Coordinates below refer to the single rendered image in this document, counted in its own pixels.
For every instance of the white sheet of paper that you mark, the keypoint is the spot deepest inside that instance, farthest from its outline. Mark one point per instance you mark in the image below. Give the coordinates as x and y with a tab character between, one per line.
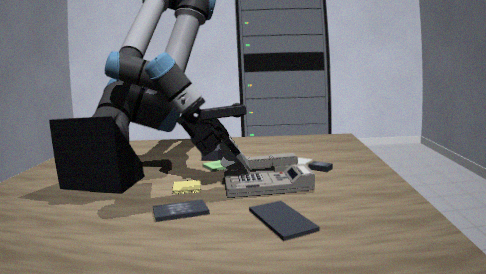
303	160

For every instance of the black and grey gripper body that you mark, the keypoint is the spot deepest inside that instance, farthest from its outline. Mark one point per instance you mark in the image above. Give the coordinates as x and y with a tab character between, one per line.
207	136

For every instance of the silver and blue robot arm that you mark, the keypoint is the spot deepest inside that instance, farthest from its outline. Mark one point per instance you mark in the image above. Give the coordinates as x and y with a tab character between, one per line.
130	103

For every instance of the light green sticky note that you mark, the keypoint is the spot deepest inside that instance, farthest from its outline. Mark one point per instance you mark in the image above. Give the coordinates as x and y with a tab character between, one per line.
214	166

